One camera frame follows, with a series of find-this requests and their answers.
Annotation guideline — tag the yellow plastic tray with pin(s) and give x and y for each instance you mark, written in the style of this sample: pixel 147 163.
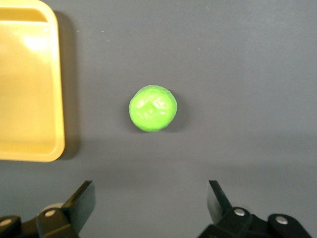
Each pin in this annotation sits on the yellow plastic tray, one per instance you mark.
pixel 29 86

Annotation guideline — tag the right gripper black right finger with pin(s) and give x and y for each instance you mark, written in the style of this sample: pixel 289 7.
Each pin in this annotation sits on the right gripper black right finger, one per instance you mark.
pixel 223 213

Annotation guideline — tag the green apple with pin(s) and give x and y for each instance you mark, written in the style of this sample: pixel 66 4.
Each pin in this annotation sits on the green apple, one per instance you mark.
pixel 153 109

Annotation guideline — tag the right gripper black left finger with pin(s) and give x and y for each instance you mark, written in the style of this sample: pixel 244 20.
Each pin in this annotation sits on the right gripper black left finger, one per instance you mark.
pixel 74 210

